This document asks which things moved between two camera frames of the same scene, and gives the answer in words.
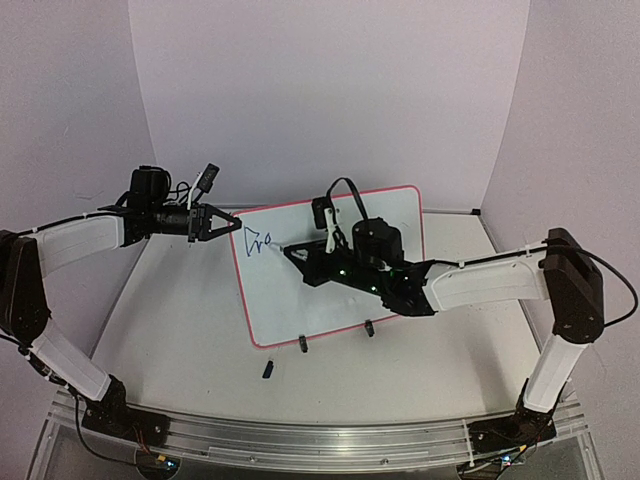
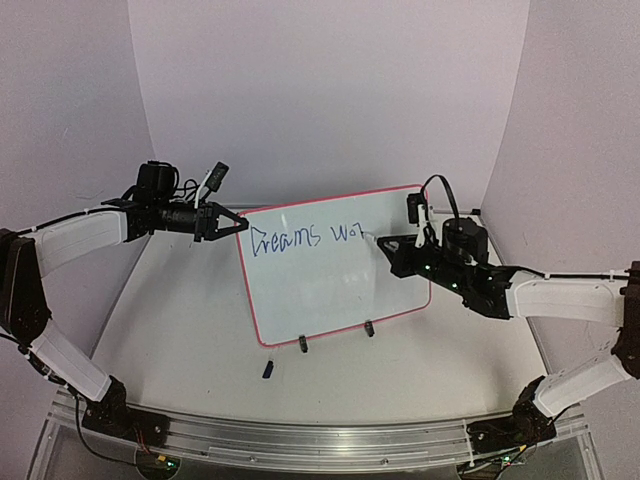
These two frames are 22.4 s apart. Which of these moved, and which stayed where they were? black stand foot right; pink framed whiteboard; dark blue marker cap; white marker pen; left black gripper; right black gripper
Moved: white marker pen; right black gripper
Stayed: dark blue marker cap; black stand foot right; left black gripper; pink framed whiteboard
